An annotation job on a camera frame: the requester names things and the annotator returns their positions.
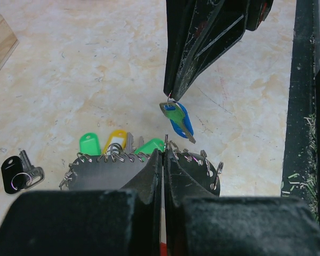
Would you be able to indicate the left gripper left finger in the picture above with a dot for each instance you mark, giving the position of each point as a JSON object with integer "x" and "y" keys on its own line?
{"x": 86, "y": 222}

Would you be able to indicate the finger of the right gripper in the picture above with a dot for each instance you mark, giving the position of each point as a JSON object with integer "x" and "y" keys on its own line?
{"x": 177, "y": 12}
{"x": 213, "y": 28}

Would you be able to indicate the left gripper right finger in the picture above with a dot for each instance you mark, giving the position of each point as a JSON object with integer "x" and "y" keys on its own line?
{"x": 201, "y": 223}

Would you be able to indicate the blue tag key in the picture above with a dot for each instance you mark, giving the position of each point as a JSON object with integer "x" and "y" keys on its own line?
{"x": 179, "y": 118}

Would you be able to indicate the green key tag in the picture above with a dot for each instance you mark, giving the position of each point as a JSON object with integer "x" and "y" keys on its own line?
{"x": 150, "y": 146}
{"x": 89, "y": 144}

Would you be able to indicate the yellow key tag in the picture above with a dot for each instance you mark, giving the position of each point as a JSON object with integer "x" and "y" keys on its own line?
{"x": 117, "y": 136}

